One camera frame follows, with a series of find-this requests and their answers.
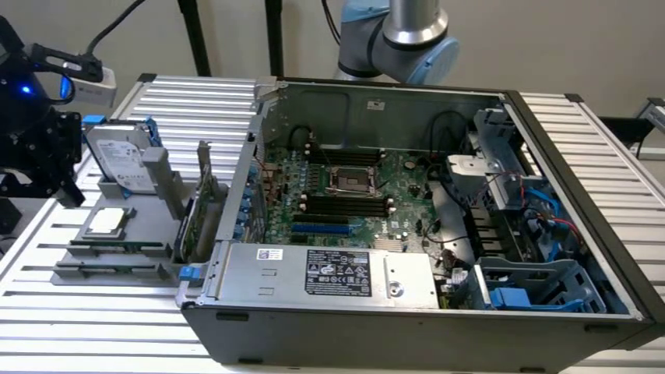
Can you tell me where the thin black wire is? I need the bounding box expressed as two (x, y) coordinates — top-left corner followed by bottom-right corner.
(418, 219), (469, 251)

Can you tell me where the red wire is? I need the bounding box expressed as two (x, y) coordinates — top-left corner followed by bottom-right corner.
(517, 174), (578, 251)

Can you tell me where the blue drive carrier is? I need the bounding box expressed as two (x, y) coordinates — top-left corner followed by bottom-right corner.
(492, 287), (532, 312)

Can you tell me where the blue expansion slot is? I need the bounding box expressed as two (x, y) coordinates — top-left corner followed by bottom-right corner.
(290, 223), (352, 235)

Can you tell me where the black RAM slot bank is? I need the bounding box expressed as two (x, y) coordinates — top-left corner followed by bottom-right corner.
(304, 146), (384, 167)
(300, 193), (392, 217)

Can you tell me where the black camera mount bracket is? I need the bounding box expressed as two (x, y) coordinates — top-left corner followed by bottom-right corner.
(28, 42), (105, 83)

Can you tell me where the green graphics card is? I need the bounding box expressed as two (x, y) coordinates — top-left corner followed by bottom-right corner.
(170, 139), (230, 265)

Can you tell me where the green motherboard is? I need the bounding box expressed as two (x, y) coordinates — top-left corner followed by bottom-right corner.
(257, 149), (460, 255)

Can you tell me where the black open PC case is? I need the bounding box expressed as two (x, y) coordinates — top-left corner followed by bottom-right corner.
(176, 76), (657, 364)

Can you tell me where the CPU socket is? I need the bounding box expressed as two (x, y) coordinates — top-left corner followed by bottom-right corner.
(324, 164), (384, 196)

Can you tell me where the black camera cable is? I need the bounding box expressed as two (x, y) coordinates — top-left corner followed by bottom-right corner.
(85, 0), (148, 59)

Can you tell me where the grey parts rack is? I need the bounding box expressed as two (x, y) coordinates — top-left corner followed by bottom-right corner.
(51, 146), (230, 288)

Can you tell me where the silver chipset heatsink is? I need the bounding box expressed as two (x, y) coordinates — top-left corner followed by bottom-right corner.
(370, 238), (408, 252)

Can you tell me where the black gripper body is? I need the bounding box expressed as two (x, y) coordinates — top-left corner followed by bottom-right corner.
(0, 15), (84, 184)

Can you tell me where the metal disk bay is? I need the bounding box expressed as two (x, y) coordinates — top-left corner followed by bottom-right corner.
(445, 107), (561, 212)

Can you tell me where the silver CPU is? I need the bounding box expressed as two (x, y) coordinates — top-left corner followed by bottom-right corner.
(81, 206), (138, 240)

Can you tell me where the black looped cable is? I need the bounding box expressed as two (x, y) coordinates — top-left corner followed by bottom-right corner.
(289, 125), (313, 152)
(429, 110), (469, 157)

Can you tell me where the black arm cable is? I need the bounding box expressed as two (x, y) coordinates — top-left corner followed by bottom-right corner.
(320, 0), (344, 44)

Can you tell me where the hard disk with blue rails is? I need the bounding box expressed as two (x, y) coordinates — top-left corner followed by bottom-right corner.
(81, 112), (160, 196)

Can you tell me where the grey drive cage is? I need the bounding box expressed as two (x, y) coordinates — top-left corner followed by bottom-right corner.
(474, 256), (610, 313)

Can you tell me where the grey power supply unit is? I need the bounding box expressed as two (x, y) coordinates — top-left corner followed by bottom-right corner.
(216, 242), (444, 311)

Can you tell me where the black expansion slot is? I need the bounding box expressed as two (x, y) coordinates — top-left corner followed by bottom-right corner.
(292, 213), (350, 227)

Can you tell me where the blue wire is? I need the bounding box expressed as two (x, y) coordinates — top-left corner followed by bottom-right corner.
(522, 185), (568, 259)

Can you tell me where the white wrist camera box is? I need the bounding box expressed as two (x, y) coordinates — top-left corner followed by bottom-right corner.
(67, 65), (119, 108)

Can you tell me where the black stand pole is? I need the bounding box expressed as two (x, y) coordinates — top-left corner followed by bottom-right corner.
(262, 0), (288, 77)
(174, 0), (213, 77)

